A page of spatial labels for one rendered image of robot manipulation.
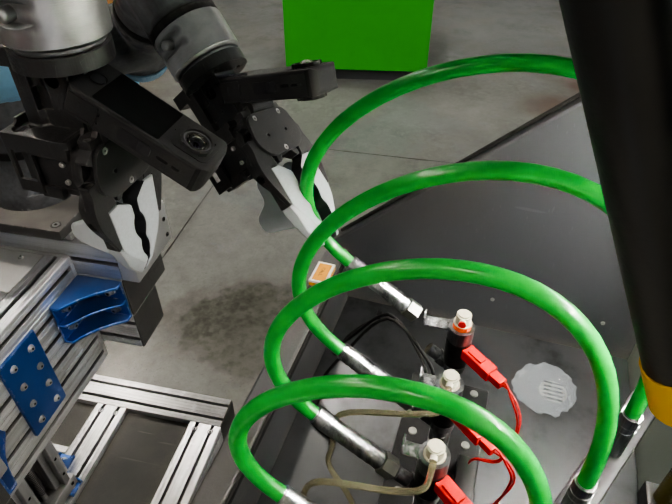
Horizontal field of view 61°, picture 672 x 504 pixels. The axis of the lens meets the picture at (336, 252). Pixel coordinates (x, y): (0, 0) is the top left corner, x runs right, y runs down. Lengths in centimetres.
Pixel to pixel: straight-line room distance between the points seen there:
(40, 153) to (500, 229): 67
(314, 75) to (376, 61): 349
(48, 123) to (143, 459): 128
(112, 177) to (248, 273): 196
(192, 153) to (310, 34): 356
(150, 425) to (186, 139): 136
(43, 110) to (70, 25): 9
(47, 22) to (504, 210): 68
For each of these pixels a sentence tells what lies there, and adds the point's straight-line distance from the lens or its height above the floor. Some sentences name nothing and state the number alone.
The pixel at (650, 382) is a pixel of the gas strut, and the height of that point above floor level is 147.
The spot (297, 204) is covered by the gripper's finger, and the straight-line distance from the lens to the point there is 56.
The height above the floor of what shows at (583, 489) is 116.
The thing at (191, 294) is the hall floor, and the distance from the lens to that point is 237.
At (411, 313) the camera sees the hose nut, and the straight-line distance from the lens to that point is 62.
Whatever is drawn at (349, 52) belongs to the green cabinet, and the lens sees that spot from 399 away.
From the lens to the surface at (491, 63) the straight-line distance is 47.
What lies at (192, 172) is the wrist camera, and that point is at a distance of 43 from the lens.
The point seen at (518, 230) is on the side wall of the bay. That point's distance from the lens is 93.
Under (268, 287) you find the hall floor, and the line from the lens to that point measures 234.
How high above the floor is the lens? 159
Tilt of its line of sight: 40 degrees down
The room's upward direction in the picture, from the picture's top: straight up
